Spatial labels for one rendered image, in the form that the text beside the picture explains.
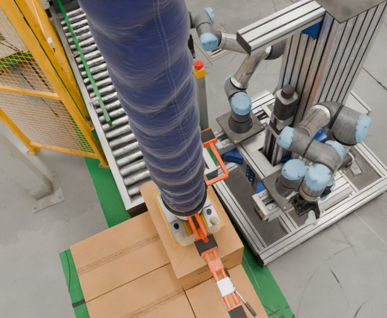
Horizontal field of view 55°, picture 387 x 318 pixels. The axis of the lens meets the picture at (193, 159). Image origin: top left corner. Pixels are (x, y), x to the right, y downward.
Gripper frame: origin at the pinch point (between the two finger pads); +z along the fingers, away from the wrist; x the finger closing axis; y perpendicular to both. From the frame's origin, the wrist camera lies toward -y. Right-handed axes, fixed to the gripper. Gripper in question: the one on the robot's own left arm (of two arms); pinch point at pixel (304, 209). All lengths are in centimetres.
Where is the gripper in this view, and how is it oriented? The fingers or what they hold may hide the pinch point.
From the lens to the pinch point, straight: 158.2
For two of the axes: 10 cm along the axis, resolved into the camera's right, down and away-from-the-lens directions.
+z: 0.8, 4.7, 8.8
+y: -8.7, 4.6, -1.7
